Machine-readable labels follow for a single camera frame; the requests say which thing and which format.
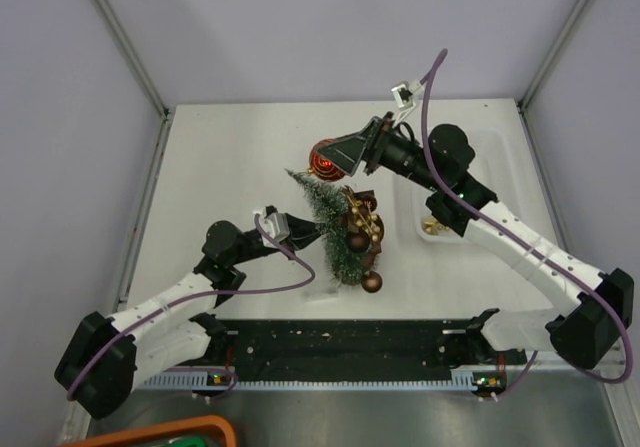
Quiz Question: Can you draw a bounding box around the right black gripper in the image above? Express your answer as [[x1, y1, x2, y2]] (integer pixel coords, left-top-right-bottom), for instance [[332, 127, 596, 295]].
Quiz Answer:
[[317, 112, 443, 193]]

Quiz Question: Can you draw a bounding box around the small green christmas tree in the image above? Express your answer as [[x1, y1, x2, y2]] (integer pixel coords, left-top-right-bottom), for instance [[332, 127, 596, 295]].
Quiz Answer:
[[287, 170, 381, 288]]

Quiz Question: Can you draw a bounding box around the red glitter bauble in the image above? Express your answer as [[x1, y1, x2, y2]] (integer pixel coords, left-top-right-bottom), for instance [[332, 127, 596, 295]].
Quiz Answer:
[[307, 138, 346, 183]]

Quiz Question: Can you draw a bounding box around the brown bauble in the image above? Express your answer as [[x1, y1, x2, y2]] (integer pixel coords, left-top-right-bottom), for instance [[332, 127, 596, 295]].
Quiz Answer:
[[345, 232, 370, 254], [361, 271, 383, 293]]

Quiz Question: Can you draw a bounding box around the brown ribbon bow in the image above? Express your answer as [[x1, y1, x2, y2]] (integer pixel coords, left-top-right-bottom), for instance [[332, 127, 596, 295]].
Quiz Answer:
[[339, 187, 385, 271]]

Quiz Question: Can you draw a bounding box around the white plastic basket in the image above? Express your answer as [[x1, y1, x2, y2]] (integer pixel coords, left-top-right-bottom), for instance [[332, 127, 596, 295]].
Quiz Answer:
[[421, 145, 498, 237]]

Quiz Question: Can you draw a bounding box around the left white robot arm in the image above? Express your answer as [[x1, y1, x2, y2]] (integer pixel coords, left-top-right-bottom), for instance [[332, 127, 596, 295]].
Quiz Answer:
[[54, 206, 320, 420]]

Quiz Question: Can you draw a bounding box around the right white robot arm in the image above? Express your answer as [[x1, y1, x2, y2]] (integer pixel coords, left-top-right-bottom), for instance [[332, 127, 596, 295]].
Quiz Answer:
[[314, 113, 634, 382]]

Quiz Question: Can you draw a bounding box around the clear battery box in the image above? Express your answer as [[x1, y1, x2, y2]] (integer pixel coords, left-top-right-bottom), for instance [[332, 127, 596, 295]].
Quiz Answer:
[[302, 287, 339, 302]]

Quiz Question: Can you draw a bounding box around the orange bin rim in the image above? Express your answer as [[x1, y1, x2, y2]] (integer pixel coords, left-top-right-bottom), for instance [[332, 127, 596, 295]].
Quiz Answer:
[[67, 415, 238, 447]]

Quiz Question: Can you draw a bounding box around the green bin lid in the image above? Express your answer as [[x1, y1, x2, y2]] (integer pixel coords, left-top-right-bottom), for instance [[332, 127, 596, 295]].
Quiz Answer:
[[160, 433, 220, 447]]

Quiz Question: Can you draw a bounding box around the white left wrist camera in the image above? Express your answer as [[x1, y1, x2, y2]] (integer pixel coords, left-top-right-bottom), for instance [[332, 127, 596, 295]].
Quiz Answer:
[[253, 206, 291, 243]]

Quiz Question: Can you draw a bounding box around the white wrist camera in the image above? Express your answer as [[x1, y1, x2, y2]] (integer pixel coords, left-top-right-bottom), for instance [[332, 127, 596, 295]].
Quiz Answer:
[[391, 80, 424, 122], [253, 206, 291, 243]]

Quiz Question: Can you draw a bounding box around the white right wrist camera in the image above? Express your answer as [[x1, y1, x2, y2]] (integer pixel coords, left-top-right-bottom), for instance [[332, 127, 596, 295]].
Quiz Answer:
[[391, 80, 424, 122]]

